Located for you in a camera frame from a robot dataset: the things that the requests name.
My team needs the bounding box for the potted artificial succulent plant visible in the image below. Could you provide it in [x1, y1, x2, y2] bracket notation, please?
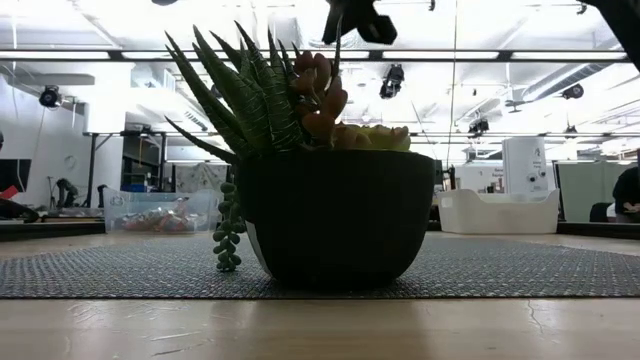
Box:
[163, 17, 437, 292]

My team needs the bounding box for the clear plastic bin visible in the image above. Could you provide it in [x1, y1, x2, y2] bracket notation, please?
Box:
[103, 187, 224, 234]

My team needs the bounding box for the black aluminium support frame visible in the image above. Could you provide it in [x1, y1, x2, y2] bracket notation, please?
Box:
[556, 222, 640, 241]
[0, 219, 108, 243]

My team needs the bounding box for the white cabinet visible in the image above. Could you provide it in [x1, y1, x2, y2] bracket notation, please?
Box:
[502, 137, 549, 195]

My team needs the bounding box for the black metal rack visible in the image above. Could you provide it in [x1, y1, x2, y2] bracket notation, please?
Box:
[82, 129, 169, 201]

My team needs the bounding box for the person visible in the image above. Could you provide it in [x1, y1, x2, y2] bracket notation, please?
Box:
[610, 167, 640, 225]

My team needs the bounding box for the white plastic bin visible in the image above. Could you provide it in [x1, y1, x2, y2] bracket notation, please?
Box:
[437, 188, 561, 235]

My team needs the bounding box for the grey printed sheet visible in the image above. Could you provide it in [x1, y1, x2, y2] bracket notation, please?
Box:
[173, 162, 229, 194]

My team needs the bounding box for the black curved object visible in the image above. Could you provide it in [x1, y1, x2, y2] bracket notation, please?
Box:
[0, 197, 41, 224]

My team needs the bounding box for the grey-green partition panel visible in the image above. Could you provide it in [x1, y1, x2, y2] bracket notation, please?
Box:
[557, 162, 624, 224]

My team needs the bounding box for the grey woven placemat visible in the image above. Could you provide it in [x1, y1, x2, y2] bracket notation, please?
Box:
[0, 234, 640, 300]

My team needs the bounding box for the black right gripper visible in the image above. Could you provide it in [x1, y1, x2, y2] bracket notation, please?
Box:
[322, 0, 399, 46]

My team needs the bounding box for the black ceiling light rail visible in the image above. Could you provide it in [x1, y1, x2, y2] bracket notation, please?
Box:
[0, 48, 640, 64]

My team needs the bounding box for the black monitor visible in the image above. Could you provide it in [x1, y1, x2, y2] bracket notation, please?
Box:
[0, 158, 32, 194]

